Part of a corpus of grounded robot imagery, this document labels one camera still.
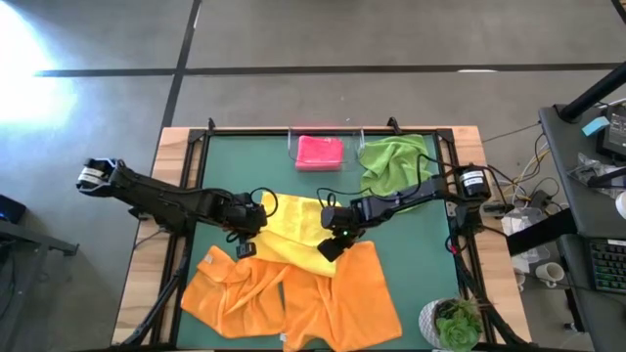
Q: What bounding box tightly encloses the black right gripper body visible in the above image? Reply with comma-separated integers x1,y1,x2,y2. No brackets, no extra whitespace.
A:
320,198,376,242

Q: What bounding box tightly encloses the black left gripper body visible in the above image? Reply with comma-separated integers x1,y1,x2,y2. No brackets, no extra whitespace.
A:
212,191,269,237

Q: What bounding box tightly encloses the yellow microfiber towel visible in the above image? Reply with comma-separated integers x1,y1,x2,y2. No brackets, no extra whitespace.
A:
251,191,343,279

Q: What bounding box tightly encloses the orange microfiber towel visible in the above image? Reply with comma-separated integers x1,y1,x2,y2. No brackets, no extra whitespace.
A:
179,243,290,340
280,240,404,352

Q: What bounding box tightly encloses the pink microfiber towel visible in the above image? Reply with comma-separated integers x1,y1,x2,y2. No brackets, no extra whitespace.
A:
294,135,345,172

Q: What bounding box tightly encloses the green microfiber towel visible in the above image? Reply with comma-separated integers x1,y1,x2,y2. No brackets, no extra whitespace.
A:
359,134,434,214

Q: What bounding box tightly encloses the green table mat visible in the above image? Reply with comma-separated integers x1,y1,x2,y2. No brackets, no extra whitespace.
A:
175,134,464,351

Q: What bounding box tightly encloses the clear plastic bin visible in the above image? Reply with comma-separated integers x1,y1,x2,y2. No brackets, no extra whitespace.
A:
287,126,367,172

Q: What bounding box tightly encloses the succulent in white pot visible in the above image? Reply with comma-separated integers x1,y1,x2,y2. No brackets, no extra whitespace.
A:
418,295,486,352

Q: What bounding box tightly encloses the clear plastic container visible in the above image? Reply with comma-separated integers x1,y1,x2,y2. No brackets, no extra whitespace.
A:
499,204,553,275

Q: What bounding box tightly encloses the black power adapter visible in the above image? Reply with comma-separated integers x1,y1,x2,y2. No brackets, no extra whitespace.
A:
529,189,554,212

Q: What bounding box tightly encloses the black padded bar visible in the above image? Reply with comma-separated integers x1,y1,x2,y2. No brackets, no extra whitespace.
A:
506,207,579,256

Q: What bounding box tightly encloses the white mug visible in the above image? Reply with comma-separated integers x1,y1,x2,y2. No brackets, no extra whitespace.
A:
534,261,566,289

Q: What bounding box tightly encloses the black device blue light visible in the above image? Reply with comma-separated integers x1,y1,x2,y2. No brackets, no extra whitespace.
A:
0,194,28,226

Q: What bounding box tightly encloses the dark grey side desk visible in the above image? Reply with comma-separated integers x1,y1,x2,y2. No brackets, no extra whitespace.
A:
537,102,626,352

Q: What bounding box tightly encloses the crinkled clear plastic bag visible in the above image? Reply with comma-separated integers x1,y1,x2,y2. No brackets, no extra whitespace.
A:
572,152,626,187

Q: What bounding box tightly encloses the light blue card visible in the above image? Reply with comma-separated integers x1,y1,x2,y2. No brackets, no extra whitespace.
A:
580,115,610,138

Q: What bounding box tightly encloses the backlit computer keyboard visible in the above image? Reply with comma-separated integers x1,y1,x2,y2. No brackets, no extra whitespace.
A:
588,238,626,295

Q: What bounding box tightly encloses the black stand pole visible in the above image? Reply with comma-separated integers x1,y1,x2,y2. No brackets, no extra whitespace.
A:
557,61,626,123

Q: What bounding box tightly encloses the black box device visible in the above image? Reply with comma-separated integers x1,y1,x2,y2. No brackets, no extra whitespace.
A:
595,103,626,161

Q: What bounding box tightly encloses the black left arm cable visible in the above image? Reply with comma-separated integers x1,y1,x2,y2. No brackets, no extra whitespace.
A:
248,187,280,220

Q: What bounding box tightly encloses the black aluminium table frame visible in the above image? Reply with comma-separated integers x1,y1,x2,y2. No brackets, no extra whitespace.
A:
119,116,532,352

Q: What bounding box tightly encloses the black cable red plug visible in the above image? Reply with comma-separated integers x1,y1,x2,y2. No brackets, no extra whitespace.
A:
442,232,464,256

